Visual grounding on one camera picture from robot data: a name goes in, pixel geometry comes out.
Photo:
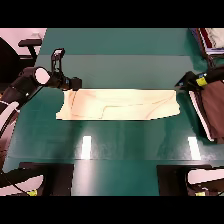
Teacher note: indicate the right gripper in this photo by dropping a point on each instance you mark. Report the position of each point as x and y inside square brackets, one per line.
[187, 81]

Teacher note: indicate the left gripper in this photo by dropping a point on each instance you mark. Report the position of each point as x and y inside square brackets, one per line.
[63, 82]

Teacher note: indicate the cream shirt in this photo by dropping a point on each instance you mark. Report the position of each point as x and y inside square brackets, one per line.
[120, 105]

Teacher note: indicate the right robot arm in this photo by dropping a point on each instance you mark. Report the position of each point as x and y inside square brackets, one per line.
[213, 75]

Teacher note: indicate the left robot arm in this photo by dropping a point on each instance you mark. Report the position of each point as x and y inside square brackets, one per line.
[20, 85]

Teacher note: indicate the white garment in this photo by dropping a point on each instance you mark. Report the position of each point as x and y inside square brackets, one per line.
[200, 111]

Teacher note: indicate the brown garment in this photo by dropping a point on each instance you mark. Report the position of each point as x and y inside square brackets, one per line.
[215, 106]

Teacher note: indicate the heap of clothes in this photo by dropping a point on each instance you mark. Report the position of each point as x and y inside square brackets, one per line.
[211, 40]

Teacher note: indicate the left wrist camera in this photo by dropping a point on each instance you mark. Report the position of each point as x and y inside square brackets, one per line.
[57, 56]

